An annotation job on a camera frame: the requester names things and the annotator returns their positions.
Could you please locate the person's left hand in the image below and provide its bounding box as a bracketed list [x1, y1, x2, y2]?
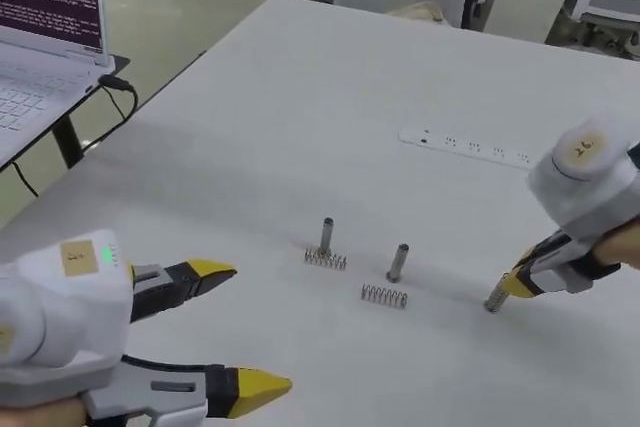
[0, 391, 87, 427]

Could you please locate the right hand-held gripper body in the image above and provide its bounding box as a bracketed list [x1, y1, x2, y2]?
[527, 113, 640, 248]

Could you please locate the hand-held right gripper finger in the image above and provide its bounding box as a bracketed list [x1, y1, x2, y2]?
[505, 241, 599, 299]
[511, 228, 572, 273]

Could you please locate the metal pin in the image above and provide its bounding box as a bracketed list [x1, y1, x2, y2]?
[316, 216, 337, 258]
[385, 243, 412, 283]

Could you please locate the white power strip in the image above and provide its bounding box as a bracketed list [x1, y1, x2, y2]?
[397, 127, 540, 169]

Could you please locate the beige cloth bundle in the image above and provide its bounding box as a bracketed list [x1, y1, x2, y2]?
[387, 0, 450, 24]

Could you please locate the person's right hand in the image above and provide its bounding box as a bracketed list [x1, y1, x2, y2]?
[594, 218, 640, 272]

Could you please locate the black cable with plug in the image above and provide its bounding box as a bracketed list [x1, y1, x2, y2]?
[96, 74, 139, 121]

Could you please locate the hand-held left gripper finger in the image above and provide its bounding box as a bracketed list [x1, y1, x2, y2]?
[81, 353, 294, 427]
[129, 259, 239, 324]

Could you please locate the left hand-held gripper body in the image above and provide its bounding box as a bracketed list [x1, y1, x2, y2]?
[0, 228, 135, 394]

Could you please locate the white laptop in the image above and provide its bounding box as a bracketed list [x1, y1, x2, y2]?
[0, 0, 118, 164]

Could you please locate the black thin cable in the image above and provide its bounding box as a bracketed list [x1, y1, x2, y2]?
[10, 160, 40, 199]

